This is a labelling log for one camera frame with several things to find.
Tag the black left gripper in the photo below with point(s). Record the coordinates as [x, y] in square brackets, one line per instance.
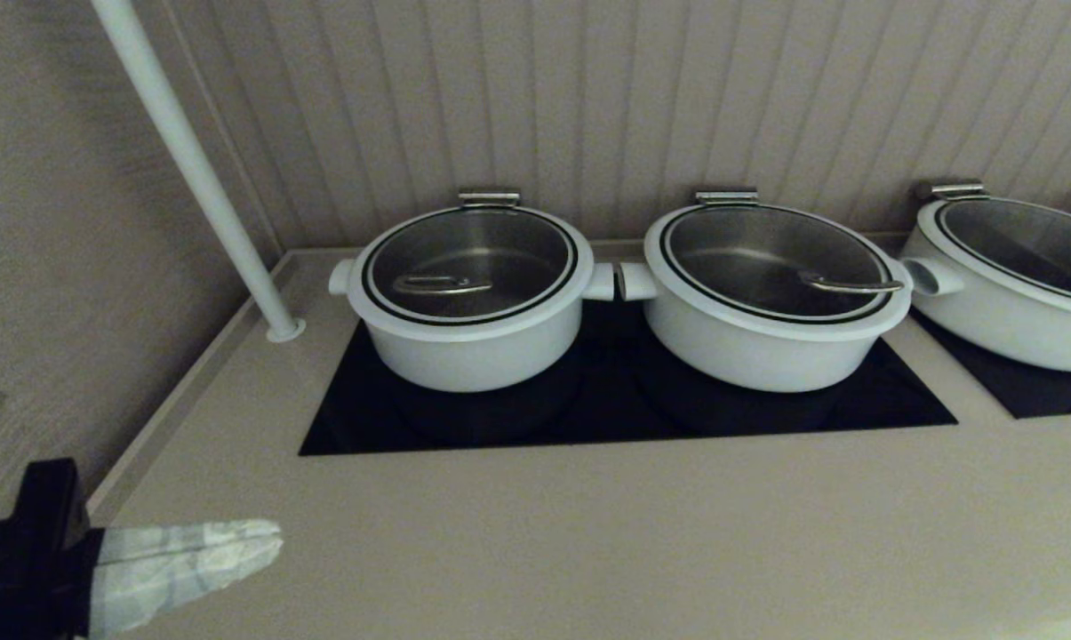
[19, 578]

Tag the glass lid with white rim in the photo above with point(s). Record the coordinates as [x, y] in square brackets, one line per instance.
[499, 249]
[1024, 236]
[748, 249]

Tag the white round pole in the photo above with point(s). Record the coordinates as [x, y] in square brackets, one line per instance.
[188, 151]

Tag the black glass induction cooktop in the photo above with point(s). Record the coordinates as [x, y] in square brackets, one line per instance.
[606, 418]
[1033, 396]

